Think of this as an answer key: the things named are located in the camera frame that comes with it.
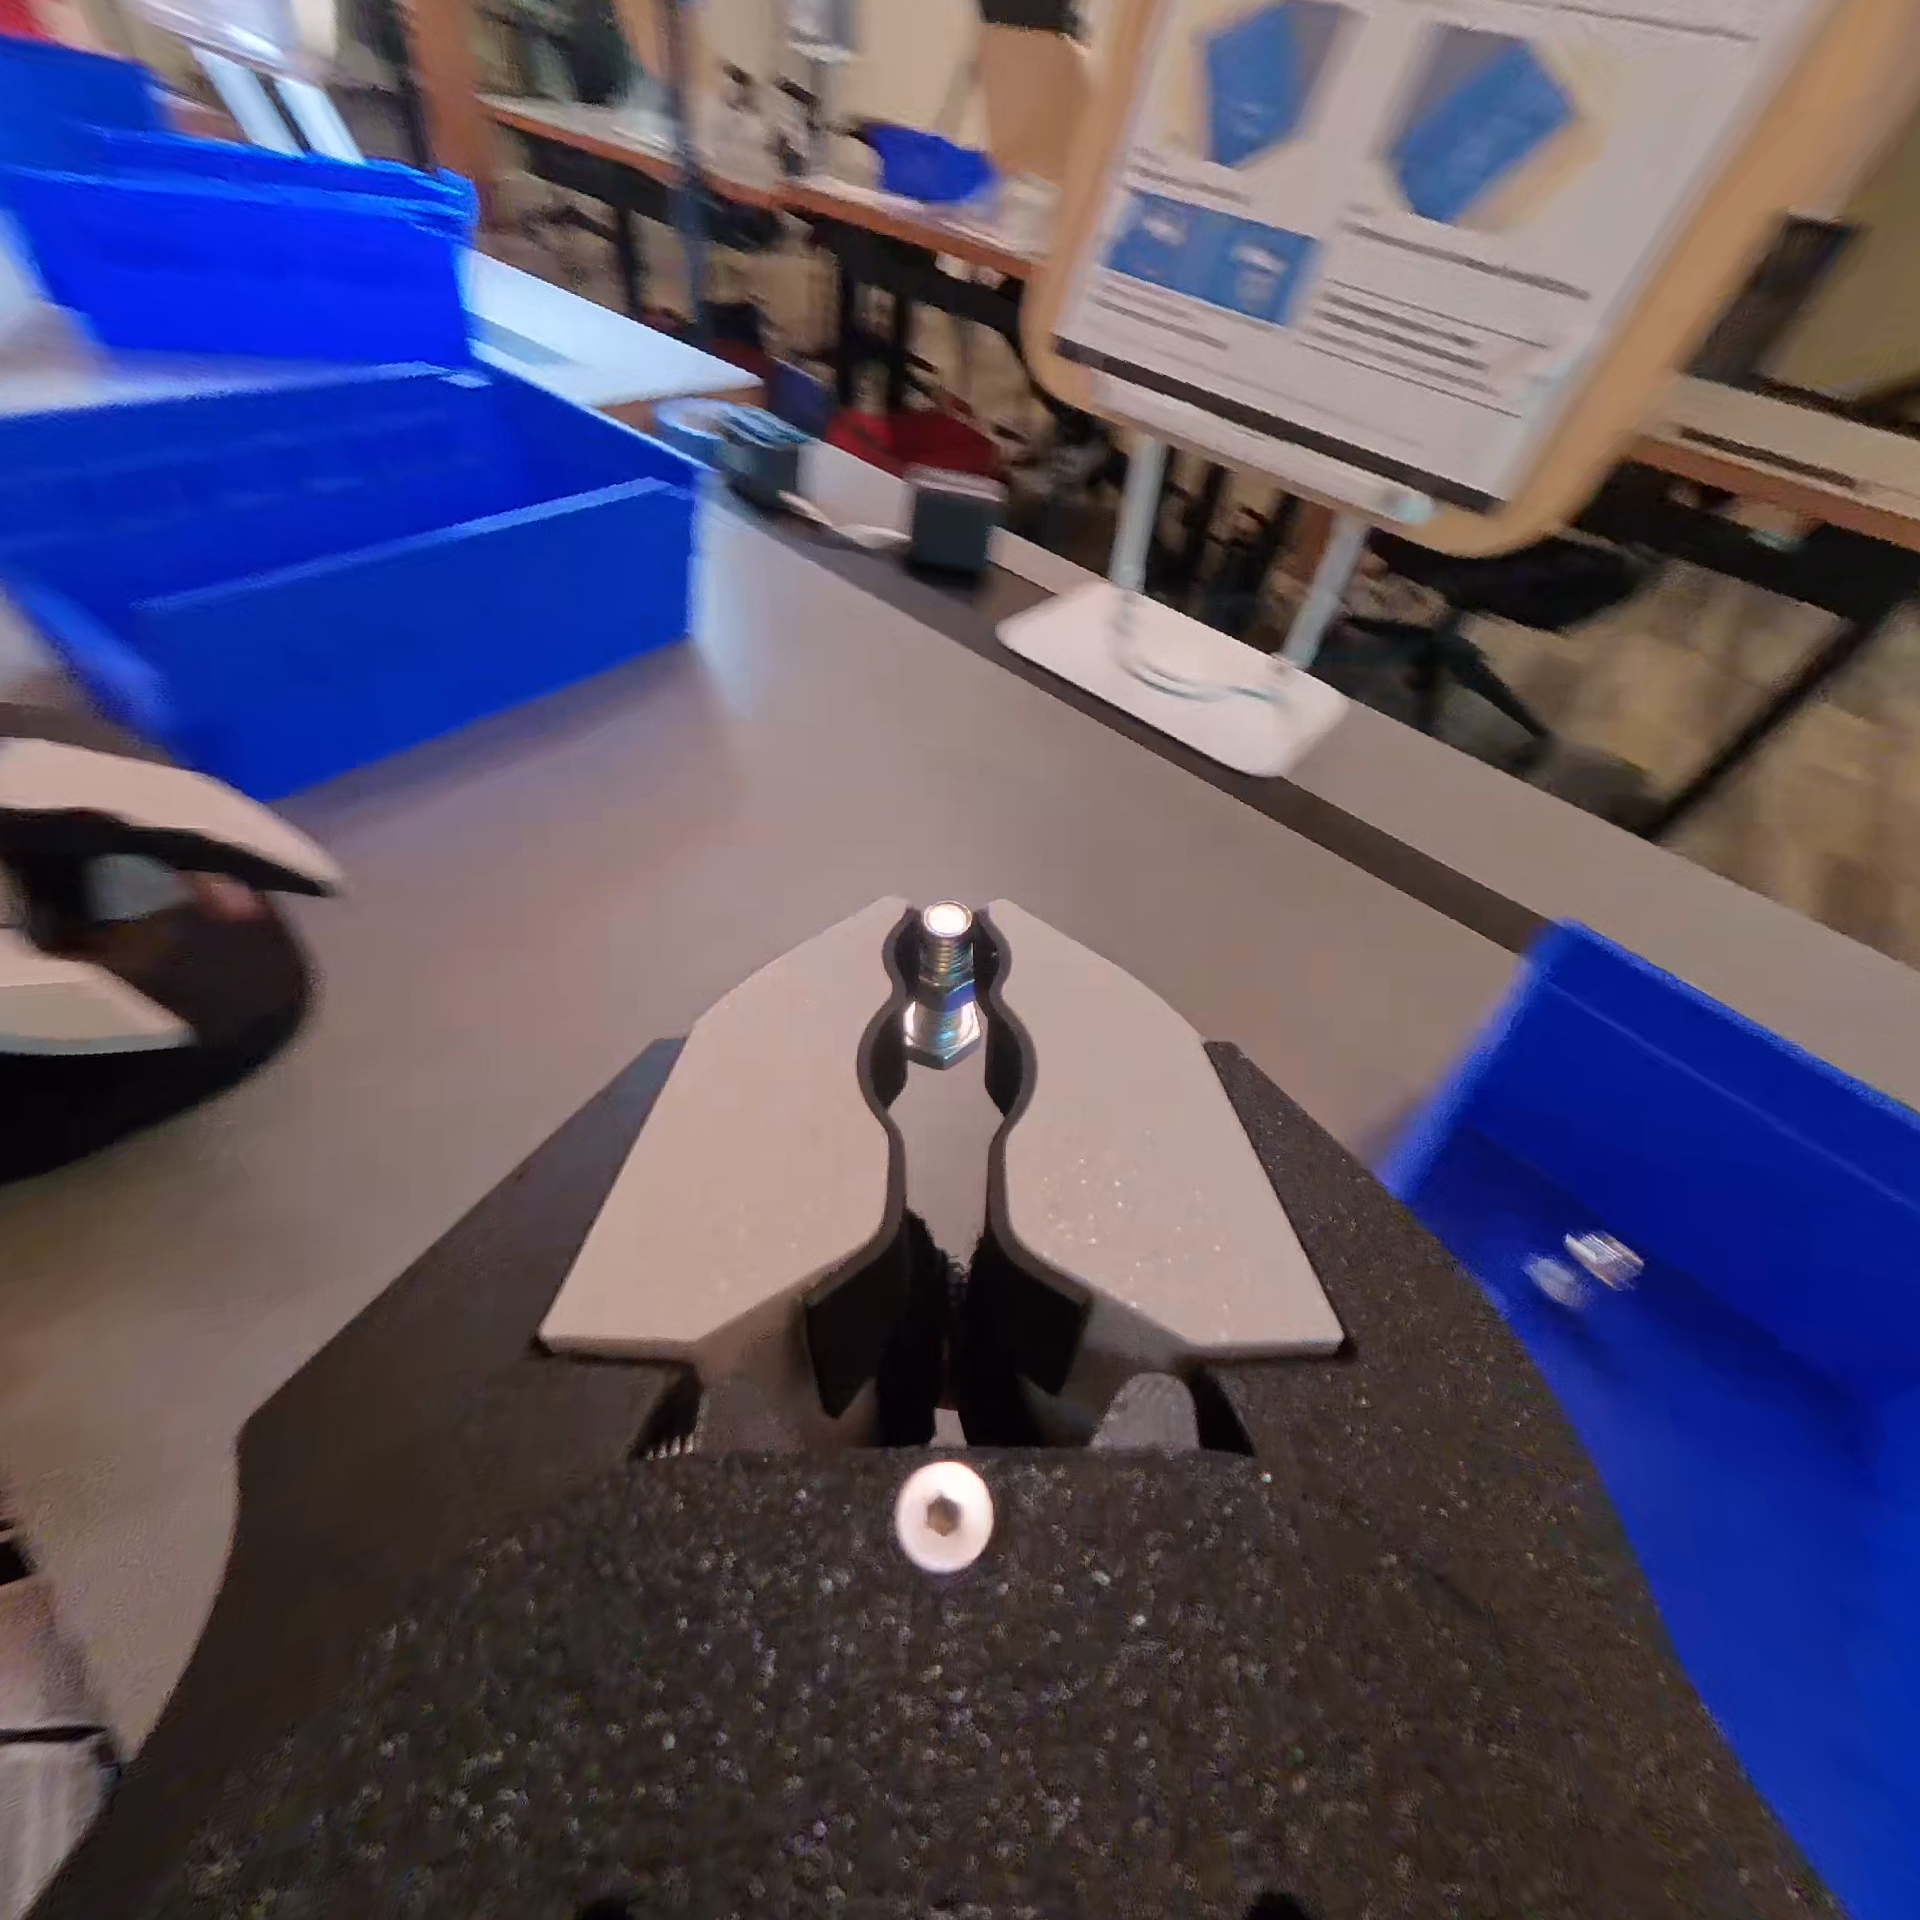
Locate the silver hex bolt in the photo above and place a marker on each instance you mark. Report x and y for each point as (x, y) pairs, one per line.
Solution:
(946, 939)
(1610, 1261)

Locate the grey tool case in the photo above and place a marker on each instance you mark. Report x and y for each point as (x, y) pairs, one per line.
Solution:
(955, 528)

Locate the long wooden desk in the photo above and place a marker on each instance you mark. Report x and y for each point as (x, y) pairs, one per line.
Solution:
(1772, 452)

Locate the black and blue device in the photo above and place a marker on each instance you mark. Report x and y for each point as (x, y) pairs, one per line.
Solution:
(759, 459)

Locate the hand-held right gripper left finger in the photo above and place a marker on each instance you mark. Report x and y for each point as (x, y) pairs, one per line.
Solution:
(736, 1188)

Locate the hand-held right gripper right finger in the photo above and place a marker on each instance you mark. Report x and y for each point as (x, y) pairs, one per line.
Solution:
(1171, 1188)

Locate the black round cushion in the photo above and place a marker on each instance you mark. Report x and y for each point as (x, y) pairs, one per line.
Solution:
(180, 1053)

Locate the instruction sign board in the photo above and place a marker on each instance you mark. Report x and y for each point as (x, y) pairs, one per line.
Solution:
(1410, 211)

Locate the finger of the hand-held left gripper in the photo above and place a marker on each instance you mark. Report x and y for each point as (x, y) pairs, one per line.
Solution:
(151, 812)
(76, 1007)

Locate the blue plastic bin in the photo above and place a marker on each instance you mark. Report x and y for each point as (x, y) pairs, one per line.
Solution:
(1711, 1351)
(923, 162)
(392, 572)
(269, 256)

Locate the blue tape roll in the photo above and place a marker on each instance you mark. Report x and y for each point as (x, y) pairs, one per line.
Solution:
(683, 423)

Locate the red bag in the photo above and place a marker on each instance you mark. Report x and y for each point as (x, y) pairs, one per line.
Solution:
(900, 444)

